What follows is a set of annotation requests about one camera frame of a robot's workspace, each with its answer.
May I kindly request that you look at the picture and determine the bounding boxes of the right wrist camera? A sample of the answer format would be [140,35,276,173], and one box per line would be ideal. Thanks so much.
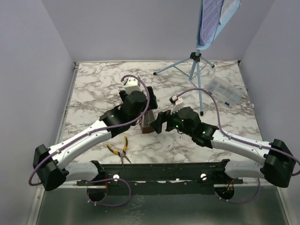
[169,95,184,115]

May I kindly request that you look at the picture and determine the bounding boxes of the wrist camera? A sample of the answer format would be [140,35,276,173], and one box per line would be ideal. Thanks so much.
[169,95,184,115]
[121,77,141,95]

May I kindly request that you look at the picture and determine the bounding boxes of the yellow handled needle-nose pliers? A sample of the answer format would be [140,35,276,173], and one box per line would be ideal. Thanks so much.
[106,136,132,166]

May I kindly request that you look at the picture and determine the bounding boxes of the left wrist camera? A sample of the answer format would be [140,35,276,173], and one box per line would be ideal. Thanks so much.
[121,77,141,95]

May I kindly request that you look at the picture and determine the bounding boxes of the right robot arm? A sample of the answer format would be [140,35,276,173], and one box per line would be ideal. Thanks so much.
[150,107,296,188]

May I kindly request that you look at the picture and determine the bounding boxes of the sheet music page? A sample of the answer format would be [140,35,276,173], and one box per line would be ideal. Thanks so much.
[220,0,240,19]
[199,0,223,45]

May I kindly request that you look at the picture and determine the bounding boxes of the light blue music stand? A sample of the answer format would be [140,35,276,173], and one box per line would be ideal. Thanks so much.
[152,0,242,117]

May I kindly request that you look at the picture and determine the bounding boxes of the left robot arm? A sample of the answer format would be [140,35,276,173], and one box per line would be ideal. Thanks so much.
[33,86,158,191]

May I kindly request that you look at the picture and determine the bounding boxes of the clear plastic compartment box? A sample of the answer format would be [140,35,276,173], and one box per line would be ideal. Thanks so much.
[205,77,244,107]

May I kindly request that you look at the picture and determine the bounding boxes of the brown wooden metronome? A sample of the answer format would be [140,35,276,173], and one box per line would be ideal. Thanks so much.
[139,110,155,134]

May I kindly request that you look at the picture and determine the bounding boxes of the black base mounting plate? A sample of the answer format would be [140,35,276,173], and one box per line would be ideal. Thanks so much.
[77,159,243,195]

